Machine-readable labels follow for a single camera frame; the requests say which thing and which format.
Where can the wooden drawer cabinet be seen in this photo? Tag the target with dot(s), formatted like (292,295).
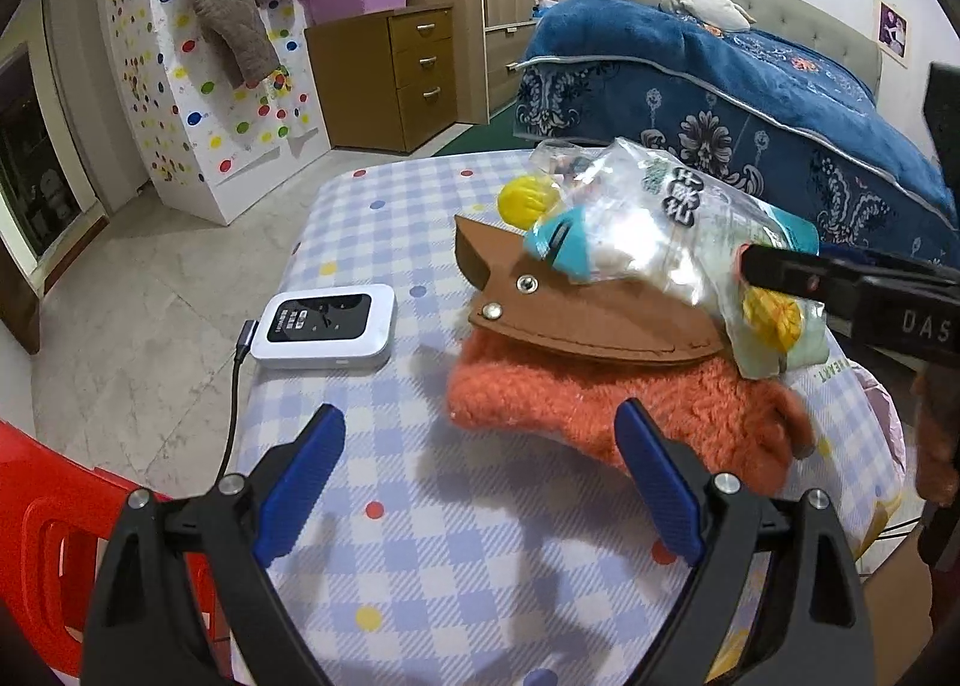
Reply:
(405,78)

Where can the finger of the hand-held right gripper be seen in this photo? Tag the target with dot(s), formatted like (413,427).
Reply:
(787,273)

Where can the grey upholstered bed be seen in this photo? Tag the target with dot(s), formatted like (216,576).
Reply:
(787,3)

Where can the white cabinet with coloured dots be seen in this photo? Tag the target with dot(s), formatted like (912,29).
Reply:
(187,93)

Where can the clear plastic bag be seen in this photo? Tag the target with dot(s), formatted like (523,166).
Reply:
(637,236)

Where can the green floor mat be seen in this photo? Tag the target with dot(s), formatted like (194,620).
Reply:
(480,131)

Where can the brown leather sheath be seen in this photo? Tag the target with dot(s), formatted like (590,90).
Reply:
(600,326)

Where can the wooden glass door cabinet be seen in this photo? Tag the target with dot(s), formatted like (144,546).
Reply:
(22,161)

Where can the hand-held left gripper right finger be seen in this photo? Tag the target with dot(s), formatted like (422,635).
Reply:
(660,483)

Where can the white pillow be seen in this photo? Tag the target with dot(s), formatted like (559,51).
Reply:
(705,7)

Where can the orange fuzzy cloth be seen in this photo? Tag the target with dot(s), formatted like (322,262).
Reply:
(562,401)

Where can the small purple wall poster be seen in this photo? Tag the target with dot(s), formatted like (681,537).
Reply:
(892,29)

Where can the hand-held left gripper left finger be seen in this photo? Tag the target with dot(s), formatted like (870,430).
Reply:
(300,483)

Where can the bed with blue blanket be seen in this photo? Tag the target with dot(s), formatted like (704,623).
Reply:
(712,101)

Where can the pink plastic bag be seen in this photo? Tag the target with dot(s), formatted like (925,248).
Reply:
(883,405)

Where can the red plastic chair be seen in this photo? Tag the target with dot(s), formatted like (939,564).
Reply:
(52,498)

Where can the person's right forearm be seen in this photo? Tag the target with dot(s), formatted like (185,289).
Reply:
(937,438)

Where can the white portable router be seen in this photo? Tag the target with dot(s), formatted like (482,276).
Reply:
(322,322)

